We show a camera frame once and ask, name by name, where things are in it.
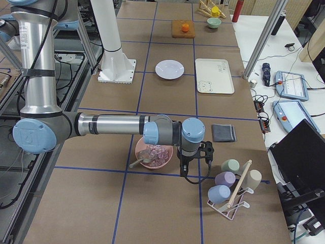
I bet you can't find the cream bear tray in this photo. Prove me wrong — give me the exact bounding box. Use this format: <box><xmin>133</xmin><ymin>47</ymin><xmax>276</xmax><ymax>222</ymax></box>
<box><xmin>195</xmin><ymin>58</ymin><xmax>235</xmax><ymax>95</ymax></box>

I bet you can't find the small metal cup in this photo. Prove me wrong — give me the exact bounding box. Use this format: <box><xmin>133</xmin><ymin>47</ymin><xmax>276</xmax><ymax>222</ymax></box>
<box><xmin>249</xmin><ymin>79</ymin><xmax>257</xmax><ymax>88</ymax></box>

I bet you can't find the purple pastel cup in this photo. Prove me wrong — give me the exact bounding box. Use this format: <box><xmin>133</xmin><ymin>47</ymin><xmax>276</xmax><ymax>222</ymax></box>
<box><xmin>214</xmin><ymin>171</ymin><xmax>236</xmax><ymax>188</ymax></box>

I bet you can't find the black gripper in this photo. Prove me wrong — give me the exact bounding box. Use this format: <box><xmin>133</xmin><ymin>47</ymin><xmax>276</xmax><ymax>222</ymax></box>
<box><xmin>177</xmin><ymin>148</ymin><xmax>200</xmax><ymax>177</ymax></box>

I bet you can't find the blue pastel cup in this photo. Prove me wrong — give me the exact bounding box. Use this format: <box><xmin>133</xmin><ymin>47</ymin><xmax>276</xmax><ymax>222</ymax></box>
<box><xmin>208</xmin><ymin>185</ymin><xmax>231</xmax><ymax>204</ymax></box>

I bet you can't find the white round plate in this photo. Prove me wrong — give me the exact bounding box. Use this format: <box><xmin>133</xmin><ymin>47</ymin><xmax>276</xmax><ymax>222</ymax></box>
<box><xmin>155</xmin><ymin>59</ymin><xmax>184</xmax><ymax>80</ymax></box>

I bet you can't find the red bottle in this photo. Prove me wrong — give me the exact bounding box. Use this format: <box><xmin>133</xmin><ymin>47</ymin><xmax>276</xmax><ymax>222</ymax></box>
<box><xmin>232</xmin><ymin>0</ymin><xmax>244</xmax><ymax>22</ymax></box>

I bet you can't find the lower teach pendant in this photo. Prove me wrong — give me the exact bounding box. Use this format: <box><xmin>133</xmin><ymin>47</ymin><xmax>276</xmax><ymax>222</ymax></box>
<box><xmin>272</xmin><ymin>100</ymin><xmax>320</xmax><ymax>133</ymax></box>

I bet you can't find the upper teach pendant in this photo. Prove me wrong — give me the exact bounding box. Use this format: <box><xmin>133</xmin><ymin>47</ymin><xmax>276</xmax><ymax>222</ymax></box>
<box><xmin>275</xmin><ymin>71</ymin><xmax>309</xmax><ymax>102</ymax></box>

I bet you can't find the orange fruit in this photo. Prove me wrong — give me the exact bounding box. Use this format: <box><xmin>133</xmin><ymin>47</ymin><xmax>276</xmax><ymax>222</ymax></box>
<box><xmin>181</xmin><ymin>23</ymin><xmax>189</xmax><ymax>33</ymax></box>

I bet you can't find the pink bowl with ice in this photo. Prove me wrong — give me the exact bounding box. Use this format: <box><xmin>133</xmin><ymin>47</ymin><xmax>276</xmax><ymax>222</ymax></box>
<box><xmin>135</xmin><ymin>137</ymin><xmax>173</xmax><ymax>169</ymax></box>

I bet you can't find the wooden cup rack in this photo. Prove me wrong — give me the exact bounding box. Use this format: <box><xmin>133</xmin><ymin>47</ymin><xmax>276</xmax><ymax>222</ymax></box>
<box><xmin>198</xmin><ymin>0</ymin><xmax>226</xmax><ymax>19</ymax></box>

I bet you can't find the black bottle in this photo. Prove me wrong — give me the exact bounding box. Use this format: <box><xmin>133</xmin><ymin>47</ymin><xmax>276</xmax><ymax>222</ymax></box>
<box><xmin>271</xmin><ymin>16</ymin><xmax>285</xmax><ymax>36</ymax></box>

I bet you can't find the green pastel cup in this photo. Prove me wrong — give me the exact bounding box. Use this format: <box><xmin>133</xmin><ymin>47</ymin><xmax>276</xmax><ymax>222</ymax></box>
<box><xmin>221</xmin><ymin>159</ymin><xmax>240</xmax><ymax>173</ymax></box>

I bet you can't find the yellow cup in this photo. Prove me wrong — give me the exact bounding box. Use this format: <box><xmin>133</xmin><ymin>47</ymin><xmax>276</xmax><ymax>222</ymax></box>
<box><xmin>211</xmin><ymin>6</ymin><xmax>221</xmax><ymax>18</ymax></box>

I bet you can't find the black laptop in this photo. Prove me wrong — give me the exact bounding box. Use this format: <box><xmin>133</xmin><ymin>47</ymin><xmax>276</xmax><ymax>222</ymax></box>
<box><xmin>270</xmin><ymin>118</ymin><xmax>325</xmax><ymax>189</ymax></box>

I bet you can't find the teach pendant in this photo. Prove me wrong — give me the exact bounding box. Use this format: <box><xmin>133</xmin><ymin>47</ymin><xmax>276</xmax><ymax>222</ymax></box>
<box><xmin>272</xmin><ymin>100</ymin><xmax>320</xmax><ymax>133</ymax></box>
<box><xmin>275</xmin><ymin>71</ymin><xmax>309</xmax><ymax>102</ymax></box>

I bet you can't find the aluminium frame post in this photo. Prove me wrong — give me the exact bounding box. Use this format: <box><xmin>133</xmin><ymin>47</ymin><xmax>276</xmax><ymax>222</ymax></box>
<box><xmin>242</xmin><ymin>0</ymin><xmax>288</xmax><ymax>80</ymax></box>

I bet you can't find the green ceramic bowl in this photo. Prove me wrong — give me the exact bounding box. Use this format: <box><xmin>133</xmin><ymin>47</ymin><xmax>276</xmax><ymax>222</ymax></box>
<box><xmin>207</xmin><ymin>17</ymin><xmax>222</xmax><ymax>29</ymax></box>

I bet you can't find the wooden cutting board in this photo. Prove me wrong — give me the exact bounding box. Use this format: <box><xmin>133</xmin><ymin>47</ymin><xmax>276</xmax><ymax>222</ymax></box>
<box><xmin>172</xmin><ymin>20</ymin><xmax>196</xmax><ymax>39</ymax></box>

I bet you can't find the folded dark blue umbrella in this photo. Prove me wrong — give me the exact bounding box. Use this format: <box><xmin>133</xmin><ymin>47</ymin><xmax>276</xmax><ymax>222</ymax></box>
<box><xmin>262</xmin><ymin>63</ymin><xmax>271</xmax><ymax>86</ymax></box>

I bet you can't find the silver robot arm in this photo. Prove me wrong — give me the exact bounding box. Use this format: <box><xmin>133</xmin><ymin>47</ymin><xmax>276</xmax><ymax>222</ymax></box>
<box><xmin>11</xmin><ymin>1</ymin><xmax>214</xmax><ymax>177</ymax></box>
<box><xmin>1</xmin><ymin>14</ymin><xmax>79</xmax><ymax>51</ymax></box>

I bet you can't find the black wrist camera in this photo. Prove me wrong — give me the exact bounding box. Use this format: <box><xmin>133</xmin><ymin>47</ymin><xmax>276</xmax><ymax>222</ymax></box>
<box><xmin>199</xmin><ymin>141</ymin><xmax>214</xmax><ymax>164</ymax></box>

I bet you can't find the white wire cup rack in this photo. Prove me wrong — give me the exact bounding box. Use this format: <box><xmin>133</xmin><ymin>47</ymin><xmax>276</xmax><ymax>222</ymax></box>
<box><xmin>207</xmin><ymin>160</ymin><xmax>255</xmax><ymax>220</ymax></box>

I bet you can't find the beige pastel cup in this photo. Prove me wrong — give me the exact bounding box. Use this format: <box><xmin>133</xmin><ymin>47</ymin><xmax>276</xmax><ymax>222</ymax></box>
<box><xmin>246</xmin><ymin>169</ymin><xmax>262</xmax><ymax>190</ymax></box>

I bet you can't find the metal scoop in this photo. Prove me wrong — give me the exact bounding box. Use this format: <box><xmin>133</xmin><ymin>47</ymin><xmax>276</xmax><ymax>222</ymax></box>
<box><xmin>129</xmin><ymin>149</ymin><xmax>153</xmax><ymax>168</ymax></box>

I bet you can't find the grey folded cloth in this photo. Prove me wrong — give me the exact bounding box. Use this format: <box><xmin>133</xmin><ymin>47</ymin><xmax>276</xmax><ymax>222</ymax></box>
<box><xmin>211</xmin><ymin>124</ymin><xmax>237</xmax><ymax>142</ymax></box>

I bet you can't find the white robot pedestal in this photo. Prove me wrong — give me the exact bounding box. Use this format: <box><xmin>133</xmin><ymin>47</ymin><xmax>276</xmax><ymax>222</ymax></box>
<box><xmin>91</xmin><ymin>0</ymin><xmax>137</xmax><ymax>84</ymax></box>

